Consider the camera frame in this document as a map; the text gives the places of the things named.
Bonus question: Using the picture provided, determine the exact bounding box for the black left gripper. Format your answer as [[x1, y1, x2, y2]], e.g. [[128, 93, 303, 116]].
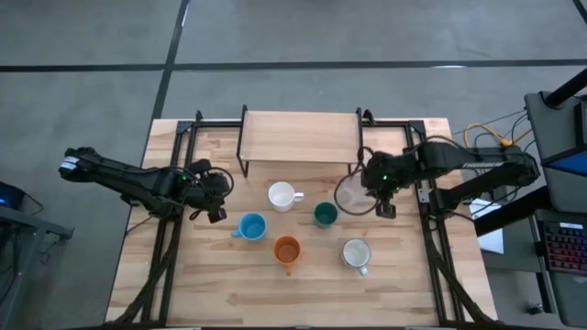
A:
[[183, 158, 233, 225]]

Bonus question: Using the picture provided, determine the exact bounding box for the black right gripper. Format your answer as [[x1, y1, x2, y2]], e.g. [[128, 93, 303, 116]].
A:
[[360, 148, 407, 220]]

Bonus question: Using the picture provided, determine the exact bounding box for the clear glass cup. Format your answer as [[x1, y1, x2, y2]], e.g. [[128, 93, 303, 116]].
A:
[[338, 176, 368, 212]]

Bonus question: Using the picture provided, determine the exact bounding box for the green cup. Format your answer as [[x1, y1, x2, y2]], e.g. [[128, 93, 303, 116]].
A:
[[313, 201, 339, 229]]

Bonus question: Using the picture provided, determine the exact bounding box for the blue patterned white mug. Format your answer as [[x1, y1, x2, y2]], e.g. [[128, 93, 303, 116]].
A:
[[340, 237, 372, 277]]

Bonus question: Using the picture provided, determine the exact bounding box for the orange mug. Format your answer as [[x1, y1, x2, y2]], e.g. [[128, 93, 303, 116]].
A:
[[272, 235, 304, 277]]

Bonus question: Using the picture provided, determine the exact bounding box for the wooden shelf with black legs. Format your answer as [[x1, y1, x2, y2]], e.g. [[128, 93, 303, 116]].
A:
[[236, 104, 364, 180]]

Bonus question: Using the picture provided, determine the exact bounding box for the white paper sheet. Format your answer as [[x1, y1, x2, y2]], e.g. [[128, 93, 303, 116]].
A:
[[470, 197, 505, 256]]

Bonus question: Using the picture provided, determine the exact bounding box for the black diagonal beam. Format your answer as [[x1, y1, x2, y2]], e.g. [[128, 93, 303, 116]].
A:
[[473, 185, 551, 237]]

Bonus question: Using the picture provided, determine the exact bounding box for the grey equipment cart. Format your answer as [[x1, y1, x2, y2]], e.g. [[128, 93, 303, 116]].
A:
[[524, 89, 587, 215]]

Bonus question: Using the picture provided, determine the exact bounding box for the grey metal stand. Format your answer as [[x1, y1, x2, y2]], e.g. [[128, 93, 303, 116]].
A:
[[0, 203, 75, 330]]

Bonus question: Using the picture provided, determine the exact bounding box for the black device with blue light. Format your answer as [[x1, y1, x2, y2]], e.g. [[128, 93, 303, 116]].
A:
[[0, 181, 45, 216]]

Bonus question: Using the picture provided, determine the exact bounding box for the backlit keyboard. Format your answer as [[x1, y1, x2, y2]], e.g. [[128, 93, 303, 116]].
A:
[[537, 220, 587, 276]]

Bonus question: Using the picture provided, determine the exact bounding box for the black pole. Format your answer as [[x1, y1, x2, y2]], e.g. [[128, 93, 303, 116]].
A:
[[543, 67, 587, 109]]

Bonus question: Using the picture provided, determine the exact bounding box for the grey desk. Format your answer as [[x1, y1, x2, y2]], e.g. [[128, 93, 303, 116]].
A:
[[531, 208, 587, 329]]

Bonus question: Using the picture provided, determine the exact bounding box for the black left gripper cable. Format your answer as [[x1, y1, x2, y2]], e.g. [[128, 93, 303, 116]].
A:
[[190, 166, 236, 221]]

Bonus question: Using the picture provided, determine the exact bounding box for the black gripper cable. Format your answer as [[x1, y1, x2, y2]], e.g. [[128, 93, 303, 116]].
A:
[[333, 146, 382, 217], [190, 166, 236, 221]]

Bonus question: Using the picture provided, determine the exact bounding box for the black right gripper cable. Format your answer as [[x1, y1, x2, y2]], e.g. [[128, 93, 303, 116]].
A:
[[333, 146, 382, 217]]

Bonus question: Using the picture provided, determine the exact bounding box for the black metal table frame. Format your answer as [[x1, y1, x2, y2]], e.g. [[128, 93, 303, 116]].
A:
[[107, 108, 494, 329]]

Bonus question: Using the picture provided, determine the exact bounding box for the yellow cable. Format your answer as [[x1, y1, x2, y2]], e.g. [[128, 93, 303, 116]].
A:
[[463, 122, 536, 150]]

